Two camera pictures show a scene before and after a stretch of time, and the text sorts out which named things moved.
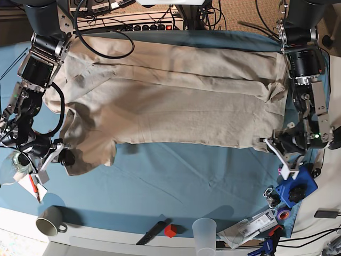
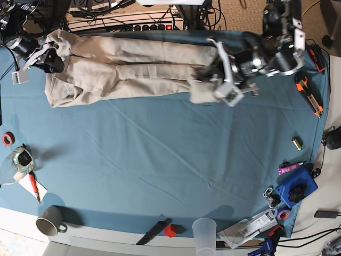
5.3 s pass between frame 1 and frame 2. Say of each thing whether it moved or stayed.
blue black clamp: stayed
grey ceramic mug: stayed
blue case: stayed
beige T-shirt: moved
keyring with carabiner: stayed
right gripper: moved
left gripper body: moved
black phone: stayed
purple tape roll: stayed
